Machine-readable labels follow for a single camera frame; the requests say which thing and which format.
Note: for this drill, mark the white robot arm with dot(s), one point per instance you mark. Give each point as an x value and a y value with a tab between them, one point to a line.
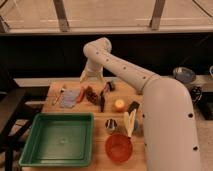
170	133

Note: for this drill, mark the dark side chair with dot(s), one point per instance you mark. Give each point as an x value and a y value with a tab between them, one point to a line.
15	115

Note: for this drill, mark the blue grey cloth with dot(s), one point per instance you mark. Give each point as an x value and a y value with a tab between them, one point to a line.
69	98

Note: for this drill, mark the orange round fruit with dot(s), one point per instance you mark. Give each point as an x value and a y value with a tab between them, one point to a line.
119	105

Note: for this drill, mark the blue bowl in background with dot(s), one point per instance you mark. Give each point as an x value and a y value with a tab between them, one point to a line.
184	75

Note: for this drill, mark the orange carrot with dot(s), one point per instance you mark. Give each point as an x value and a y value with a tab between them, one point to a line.
81	95

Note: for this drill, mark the small metal cup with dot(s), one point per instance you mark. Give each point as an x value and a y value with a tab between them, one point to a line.
110	125

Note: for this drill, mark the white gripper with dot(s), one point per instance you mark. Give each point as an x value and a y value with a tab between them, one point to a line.
92	69

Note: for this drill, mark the orange plastic bowl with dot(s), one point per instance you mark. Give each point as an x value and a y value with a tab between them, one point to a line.
118	148

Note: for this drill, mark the green plastic tray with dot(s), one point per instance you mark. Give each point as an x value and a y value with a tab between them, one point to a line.
57	140

